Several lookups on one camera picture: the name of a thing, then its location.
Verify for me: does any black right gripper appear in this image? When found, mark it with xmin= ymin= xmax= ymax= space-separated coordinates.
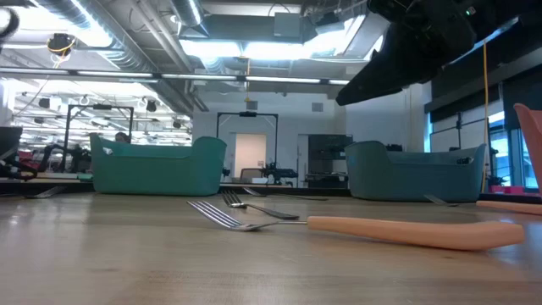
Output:
xmin=335 ymin=0 xmax=480 ymax=107

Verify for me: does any orange-handled fork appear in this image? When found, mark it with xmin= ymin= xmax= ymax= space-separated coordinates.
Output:
xmin=186 ymin=199 xmax=527 ymax=252

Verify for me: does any black fork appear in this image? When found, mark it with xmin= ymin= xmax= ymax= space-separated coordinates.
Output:
xmin=242 ymin=186 xmax=329 ymax=202
xmin=221 ymin=189 xmax=301 ymax=221

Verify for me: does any black shelf cabinet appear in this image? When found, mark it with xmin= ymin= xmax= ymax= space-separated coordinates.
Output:
xmin=307 ymin=134 xmax=354 ymax=190

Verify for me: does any grey ceiling box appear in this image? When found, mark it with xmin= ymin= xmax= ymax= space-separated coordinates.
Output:
xmin=273 ymin=11 xmax=302 ymax=39

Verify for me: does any blue-grey plastic bin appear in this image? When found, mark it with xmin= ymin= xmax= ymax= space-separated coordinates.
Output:
xmin=344 ymin=140 xmax=488 ymax=203

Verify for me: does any orange plastic bin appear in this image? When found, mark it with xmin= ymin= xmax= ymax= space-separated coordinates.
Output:
xmin=513 ymin=103 xmax=542 ymax=194

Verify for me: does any office chair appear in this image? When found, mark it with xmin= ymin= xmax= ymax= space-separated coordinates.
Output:
xmin=239 ymin=167 xmax=264 ymax=184

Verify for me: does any long ceiling light bar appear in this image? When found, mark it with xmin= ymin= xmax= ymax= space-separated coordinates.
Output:
xmin=0 ymin=66 xmax=351 ymax=86

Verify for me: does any teal plastic bin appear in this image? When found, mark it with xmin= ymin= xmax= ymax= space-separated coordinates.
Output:
xmin=88 ymin=132 xmax=228 ymax=197

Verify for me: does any black rig frame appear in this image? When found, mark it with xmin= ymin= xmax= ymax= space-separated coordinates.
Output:
xmin=216 ymin=111 xmax=279 ymax=170
xmin=64 ymin=103 xmax=136 ymax=173

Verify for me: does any black ceiling cable reel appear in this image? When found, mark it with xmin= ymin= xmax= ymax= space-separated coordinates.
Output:
xmin=45 ymin=31 xmax=77 ymax=57

